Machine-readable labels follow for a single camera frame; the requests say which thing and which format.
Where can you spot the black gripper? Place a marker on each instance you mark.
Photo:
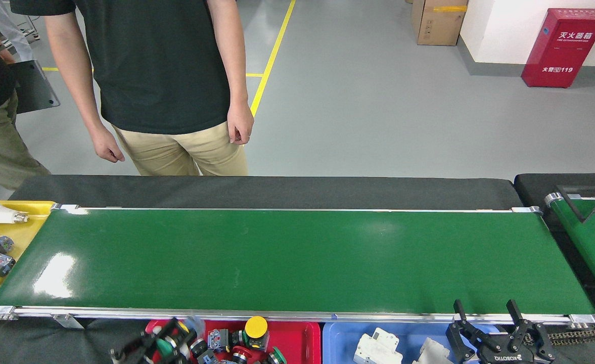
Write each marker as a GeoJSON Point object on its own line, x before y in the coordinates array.
{"type": "Point", "coordinates": [507, 358]}

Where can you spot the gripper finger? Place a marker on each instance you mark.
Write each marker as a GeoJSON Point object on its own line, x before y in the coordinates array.
{"type": "Point", "coordinates": [183, 333]}
{"type": "Point", "coordinates": [133, 346]}

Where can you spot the white circuit breaker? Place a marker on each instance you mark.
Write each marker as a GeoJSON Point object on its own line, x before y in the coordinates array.
{"type": "Point", "coordinates": [375, 349]}
{"type": "Point", "coordinates": [431, 351]}

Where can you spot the yellow push button switch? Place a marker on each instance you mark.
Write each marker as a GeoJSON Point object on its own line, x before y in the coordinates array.
{"type": "Point", "coordinates": [256, 325]}

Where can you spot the laptop computer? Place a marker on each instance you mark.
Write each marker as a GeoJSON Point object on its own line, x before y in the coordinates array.
{"type": "Point", "coordinates": [34, 86]}

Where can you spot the person's left forearm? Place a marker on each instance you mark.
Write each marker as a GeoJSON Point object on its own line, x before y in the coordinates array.
{"type": "Point", "coordinates": [234, 65]}

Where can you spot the person's right forearm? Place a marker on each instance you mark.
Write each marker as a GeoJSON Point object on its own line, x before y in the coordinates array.
{"type": "Point", "coordinates": [75, 86]}

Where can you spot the red plastic tray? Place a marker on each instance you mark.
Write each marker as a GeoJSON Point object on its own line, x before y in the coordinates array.
{"type": "Point", "coordinates": [297, 338]}

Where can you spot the green conveyor belt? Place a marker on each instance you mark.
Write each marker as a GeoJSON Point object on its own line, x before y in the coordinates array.
{"type": "Point", "coordinates": [277, 258]}

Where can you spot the blue plastic tray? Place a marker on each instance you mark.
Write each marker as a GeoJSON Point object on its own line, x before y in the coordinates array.
{"type": "Point", "coordinates": [342, 349]}

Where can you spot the yellow plastic tray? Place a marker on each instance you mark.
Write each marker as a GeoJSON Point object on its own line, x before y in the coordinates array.
{"type": "Point", "coordinates": [24, 227]}

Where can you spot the person's right hand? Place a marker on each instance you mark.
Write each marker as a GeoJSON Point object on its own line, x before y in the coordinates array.
{"type": "Point", "coordinates": [104, 144]}

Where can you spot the person's left hand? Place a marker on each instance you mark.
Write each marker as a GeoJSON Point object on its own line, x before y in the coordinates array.
{"type": "Point", "coordinates": [239, 124]}
{"type": "Point", "coordinates": [7, 56]}

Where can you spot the red fire extinguisher cabinet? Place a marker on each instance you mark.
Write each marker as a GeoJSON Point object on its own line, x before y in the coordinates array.
{"type": "Point", "coordinates": [562, 50]}

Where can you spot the brown cardboard box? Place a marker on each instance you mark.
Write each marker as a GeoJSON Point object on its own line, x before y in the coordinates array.
{"type": "Point", "coordinates": [439, 25]}

